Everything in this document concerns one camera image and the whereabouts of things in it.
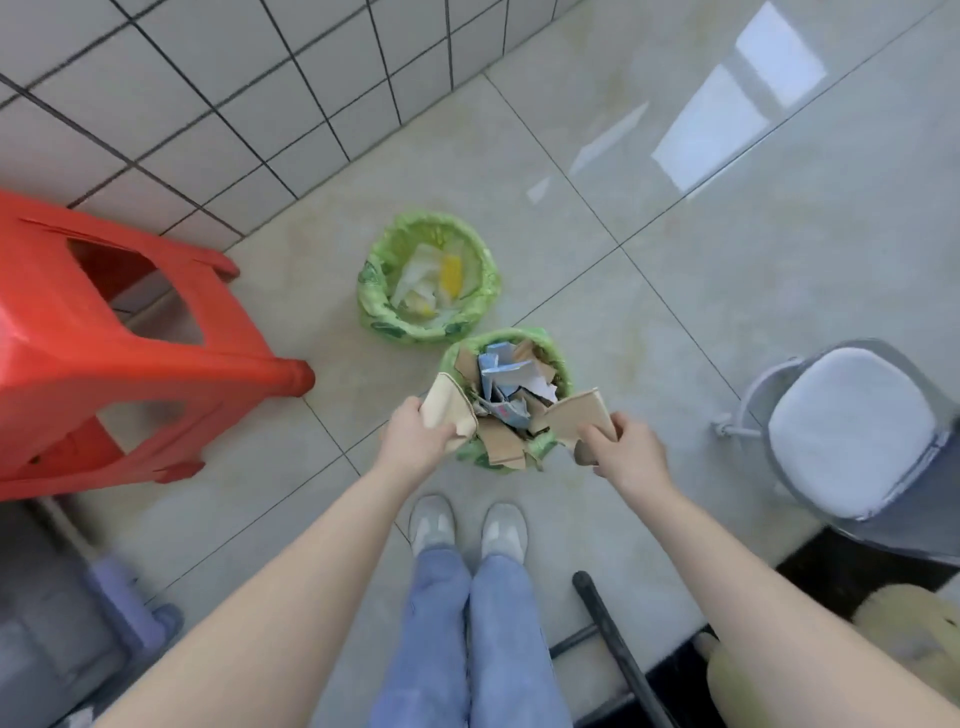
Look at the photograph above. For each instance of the person's right hand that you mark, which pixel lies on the person's right hand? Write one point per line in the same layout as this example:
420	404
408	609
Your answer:
634	454

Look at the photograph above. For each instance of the person's left hand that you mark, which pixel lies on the person's left hand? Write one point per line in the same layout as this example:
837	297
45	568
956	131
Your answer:
409	442

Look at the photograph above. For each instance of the brown cardboard pieces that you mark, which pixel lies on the brown cardboard pieces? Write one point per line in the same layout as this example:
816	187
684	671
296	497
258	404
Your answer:
502	442

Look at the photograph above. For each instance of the white paper scraps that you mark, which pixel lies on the white paper scraps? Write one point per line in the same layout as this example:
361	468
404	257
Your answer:
536	382

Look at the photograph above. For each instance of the clear plastic film scraps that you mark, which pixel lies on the clear plastic film scraps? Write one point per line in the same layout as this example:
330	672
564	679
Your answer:
420	262

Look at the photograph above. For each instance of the person's left forearm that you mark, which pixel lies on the person's left forearm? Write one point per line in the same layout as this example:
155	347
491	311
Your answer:
262	622

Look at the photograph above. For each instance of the person's right forearm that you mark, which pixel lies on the person's right forearm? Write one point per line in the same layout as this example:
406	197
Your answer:
787	622

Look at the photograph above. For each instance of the person's left white shoe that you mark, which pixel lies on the person's left white shoe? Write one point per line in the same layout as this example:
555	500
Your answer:
433	525

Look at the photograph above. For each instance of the person's white shoe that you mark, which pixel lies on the person's white shoe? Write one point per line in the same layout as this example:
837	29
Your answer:
433	525
504	532

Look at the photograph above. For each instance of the person's right white shoe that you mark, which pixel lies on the person's right white shoe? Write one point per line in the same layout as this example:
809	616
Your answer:
504	532

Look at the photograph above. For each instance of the person's left leg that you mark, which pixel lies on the person's left leg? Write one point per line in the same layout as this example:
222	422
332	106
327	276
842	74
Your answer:
424	645

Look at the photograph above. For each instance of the person's leg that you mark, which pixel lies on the person's leg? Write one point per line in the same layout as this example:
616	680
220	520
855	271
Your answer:
517	645
424	645

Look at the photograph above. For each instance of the person's right leg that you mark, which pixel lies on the person's right leg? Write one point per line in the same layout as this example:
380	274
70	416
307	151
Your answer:
517	645

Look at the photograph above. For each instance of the white round seat cushion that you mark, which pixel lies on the white round seat cushion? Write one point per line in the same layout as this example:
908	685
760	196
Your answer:
847	427

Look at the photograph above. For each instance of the grey metal chair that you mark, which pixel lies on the grey metal chair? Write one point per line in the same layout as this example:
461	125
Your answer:
922	525

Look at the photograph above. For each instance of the purple washing machine stand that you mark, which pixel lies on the purple washing machine stand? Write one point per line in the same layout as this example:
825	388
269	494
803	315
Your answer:
127	600

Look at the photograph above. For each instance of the yellow plush toy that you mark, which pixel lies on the yellow plush toy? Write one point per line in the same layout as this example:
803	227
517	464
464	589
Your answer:
915	630

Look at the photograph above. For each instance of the red plastic stool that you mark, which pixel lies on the red plastic stool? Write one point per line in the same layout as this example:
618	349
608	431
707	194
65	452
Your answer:
60	360

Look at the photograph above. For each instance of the grey washing machine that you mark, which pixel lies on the grey washing machine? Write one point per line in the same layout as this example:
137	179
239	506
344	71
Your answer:
37	637

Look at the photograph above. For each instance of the black metal rack frame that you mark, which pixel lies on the black metal rack frame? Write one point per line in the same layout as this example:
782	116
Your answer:
615	645

